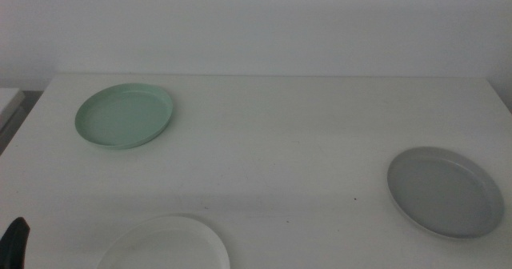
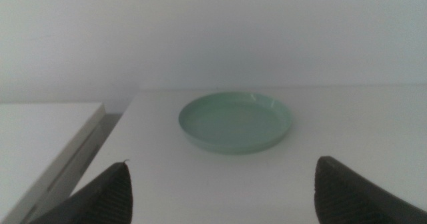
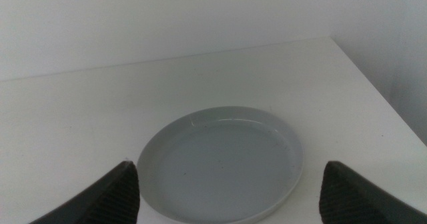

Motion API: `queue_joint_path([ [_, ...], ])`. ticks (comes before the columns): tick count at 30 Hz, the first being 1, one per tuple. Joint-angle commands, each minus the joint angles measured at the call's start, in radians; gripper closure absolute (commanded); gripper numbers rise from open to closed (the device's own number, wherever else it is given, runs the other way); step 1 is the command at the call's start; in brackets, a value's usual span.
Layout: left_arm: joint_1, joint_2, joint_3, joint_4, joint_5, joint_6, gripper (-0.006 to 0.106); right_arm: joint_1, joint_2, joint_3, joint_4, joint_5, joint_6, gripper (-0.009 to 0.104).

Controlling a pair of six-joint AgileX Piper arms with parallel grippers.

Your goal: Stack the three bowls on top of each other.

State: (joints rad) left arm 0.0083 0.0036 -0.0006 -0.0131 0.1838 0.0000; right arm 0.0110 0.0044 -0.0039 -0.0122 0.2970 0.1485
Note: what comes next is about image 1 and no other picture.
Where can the grey shallow bowl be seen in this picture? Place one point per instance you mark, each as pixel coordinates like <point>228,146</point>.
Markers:
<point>444,193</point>

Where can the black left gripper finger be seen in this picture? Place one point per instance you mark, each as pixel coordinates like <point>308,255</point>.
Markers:
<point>14,245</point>

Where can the white side furniture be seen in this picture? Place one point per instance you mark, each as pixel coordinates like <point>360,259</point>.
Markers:
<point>9,103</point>

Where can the white shallow bowl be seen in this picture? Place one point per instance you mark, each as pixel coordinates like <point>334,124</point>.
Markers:
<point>168,247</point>

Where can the pale green shallow bowl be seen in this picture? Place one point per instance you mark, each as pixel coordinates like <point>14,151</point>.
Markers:
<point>124,119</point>

